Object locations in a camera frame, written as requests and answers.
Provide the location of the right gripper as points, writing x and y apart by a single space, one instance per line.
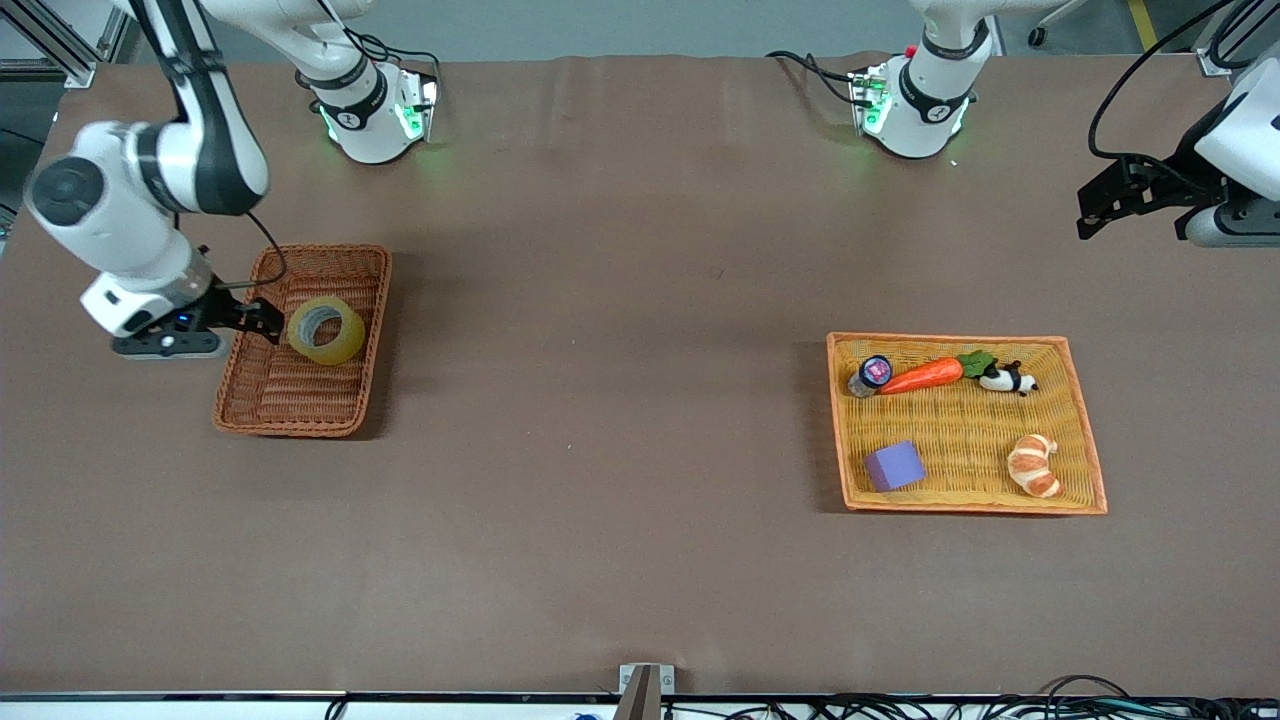
222 311

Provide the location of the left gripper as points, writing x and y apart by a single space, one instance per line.
1172 178

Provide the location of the yellowish clear tape roll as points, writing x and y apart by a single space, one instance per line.
340 345

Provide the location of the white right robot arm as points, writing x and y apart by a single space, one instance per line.
110 220

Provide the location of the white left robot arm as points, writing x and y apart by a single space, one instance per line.
925 110

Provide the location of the brown wicker basket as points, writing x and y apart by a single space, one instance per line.
290 400

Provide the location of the yellow basket with orange rim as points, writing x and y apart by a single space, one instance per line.
960 440

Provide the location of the office chair base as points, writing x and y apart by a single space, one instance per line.
1038 37

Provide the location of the black white panda figure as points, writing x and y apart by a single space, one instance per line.
1005 380

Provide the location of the left base connector box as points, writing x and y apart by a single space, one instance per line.
868 100

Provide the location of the base connector box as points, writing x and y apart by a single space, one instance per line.
425 100
868 100

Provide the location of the orange toy carrot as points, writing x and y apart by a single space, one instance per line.
925 376

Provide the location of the right base connector box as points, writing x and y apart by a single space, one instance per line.
425 100

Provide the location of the toy croissant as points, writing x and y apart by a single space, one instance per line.
1030 465

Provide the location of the small can with dark lid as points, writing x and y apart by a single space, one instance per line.
875 372

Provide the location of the purple foam cube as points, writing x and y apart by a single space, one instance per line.
895 467

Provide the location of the brown table cover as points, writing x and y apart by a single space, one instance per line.
640 300

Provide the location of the silver table edge rail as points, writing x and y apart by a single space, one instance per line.
200 705

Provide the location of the metal bracket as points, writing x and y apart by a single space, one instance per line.
640 690

